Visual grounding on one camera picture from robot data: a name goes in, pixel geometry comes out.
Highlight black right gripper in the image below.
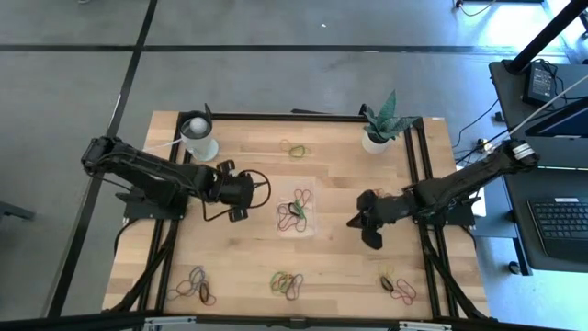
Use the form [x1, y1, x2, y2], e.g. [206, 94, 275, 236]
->
[347, 189, 408, 252]

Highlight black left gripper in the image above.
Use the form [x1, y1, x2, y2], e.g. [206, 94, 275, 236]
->
[214, 158, 256, 224]

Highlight colourful bands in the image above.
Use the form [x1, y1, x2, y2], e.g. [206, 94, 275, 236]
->
[275, 273, 295, 293]

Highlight clear plastic bin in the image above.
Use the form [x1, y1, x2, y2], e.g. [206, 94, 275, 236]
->
[274, 177, 319, 239]

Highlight snake plant in white pot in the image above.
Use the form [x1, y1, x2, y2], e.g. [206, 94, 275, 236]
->
[360, 89, 422, 155]

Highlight white paper sheet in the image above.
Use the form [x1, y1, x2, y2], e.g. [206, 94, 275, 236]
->
[457, 164, 487, 218]

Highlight black side desk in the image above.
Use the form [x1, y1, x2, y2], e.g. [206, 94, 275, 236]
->
[487, 58, 588, 277]

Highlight black keyboard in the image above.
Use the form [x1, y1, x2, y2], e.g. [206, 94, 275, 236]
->
[526, 196, 588, 264]

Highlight black power adapter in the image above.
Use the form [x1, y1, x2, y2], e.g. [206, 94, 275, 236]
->
[522, 61, 558, 106]

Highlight dark monitor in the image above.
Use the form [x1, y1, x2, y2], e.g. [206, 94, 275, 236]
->
[525, 94, 588, 139]

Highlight grey furniture foot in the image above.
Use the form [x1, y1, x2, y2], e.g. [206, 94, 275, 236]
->
[0, 200, 37, 222]

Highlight black pole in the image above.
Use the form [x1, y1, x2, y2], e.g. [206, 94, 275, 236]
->
[503, 0, 588, 75]

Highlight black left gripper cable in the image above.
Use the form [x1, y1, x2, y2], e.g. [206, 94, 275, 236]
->
[201, 168, 273, 223]

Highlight white lamp cable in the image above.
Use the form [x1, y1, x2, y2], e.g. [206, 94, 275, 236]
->
[141, 137, 185, 155]

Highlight black metal table frame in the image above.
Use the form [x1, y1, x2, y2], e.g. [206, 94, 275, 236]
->
[103, 104, 492, 323]

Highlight silver crossbar bracket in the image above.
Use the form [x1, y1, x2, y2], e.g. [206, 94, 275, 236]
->
[142, 315, 198, 331]
[397, 320, 454, 331]

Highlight black floor cable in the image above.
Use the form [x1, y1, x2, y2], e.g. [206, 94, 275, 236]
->
[452, 98, 502, 151]

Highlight black frame crossbar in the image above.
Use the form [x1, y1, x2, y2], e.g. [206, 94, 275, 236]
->
[0, 310, 588, 331]

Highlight yellow floor cable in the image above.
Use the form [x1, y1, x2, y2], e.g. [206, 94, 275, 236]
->
[454, 0, 500, 18]

